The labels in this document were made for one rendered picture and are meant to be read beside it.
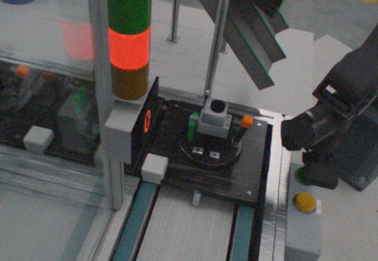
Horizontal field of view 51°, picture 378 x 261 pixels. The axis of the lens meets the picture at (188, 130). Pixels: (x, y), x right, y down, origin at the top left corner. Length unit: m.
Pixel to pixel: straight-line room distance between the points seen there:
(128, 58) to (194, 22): 0.99
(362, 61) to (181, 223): 0.45
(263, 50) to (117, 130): 0.64
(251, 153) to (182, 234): 0.23
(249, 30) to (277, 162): 0.36
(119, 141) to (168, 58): 0.76
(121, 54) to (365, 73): 0.39
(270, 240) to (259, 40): 0.54
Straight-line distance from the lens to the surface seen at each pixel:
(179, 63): 1.27
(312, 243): 0.81
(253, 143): 0.91
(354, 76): 0.69
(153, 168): 0.80
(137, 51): 0.49
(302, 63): 1.38
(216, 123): 0.80
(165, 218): 0.83
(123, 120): 0.54
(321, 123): 0.69
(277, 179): 0.88
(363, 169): 1.04
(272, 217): 0.82
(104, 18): 0.49
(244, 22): 1.07
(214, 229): 0.83
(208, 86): 1.02
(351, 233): 0.99
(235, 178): 0.84
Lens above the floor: 1.63
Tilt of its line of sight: 47 degrees down
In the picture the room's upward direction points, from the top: 8 degrees clockwise
